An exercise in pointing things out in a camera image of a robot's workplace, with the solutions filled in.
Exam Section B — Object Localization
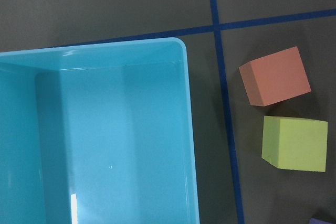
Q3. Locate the blue plastic bin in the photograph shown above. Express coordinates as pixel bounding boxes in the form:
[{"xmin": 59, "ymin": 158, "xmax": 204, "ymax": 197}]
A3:
[{"xmin": 1, "ymin": 38, "xmax": 200, "ymax": 223}]

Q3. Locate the orange foam block left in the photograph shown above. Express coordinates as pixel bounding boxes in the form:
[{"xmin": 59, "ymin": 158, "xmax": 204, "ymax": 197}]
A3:
[{"xmin": 239, "ymin": 47, "xmax": 311, "ymax": 106}]

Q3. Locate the yellow-green foam block left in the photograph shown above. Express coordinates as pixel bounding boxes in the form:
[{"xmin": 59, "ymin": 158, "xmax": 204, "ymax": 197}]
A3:
[{"xmin": 261, "ymin": 116, "xmax": 328, "ymax": 172}]

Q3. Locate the purple foam block left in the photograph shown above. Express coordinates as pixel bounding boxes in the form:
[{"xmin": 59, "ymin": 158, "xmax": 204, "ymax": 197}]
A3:
[{"xmin": 309, "ymin": 218, "xmax": 333, "ymax": 224}]

